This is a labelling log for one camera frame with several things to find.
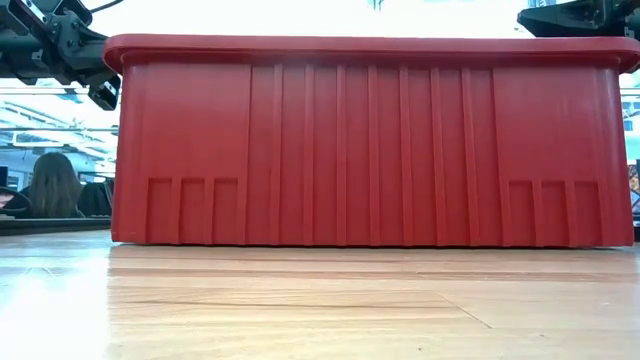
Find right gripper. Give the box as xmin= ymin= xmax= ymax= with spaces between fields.
xmin=517 ymin=0 xmax=640 ymax=39

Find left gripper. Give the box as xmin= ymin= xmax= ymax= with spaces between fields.
xmin=29 ymin=0 xmax=121 ymax=84

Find red plastic bin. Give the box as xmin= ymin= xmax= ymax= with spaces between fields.
xmin=102 ymin=33 xmax=640 ymax=250

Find person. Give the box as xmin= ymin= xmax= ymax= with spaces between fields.
xmin=18 ymin=151 xmax=85 ymax=220

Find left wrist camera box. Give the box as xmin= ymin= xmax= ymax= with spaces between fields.
xmin=87 ymin=73 xmax=122 ymax=112

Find black aluminium table frame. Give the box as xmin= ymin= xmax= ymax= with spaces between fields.
xmin=0 ymin=216 xmax=112 ymax=237

